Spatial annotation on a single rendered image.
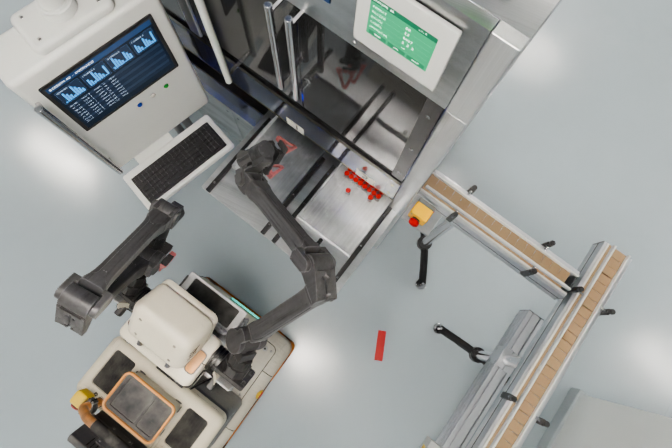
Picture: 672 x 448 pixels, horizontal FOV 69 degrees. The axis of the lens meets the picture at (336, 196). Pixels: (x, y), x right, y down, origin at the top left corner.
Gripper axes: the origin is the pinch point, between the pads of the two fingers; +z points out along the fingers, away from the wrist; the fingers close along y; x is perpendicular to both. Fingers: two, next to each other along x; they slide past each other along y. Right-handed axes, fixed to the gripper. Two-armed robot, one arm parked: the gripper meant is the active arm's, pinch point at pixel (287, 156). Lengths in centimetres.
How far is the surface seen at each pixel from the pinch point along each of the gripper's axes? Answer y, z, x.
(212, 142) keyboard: 34, 8, -44
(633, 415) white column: 23, 118, 142
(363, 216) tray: 16.7, 38.6, 19.2
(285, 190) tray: 26.6, 20.2, -6.9
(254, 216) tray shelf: 38.3, 9.0, -4.8
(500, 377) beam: 43, 85, 99
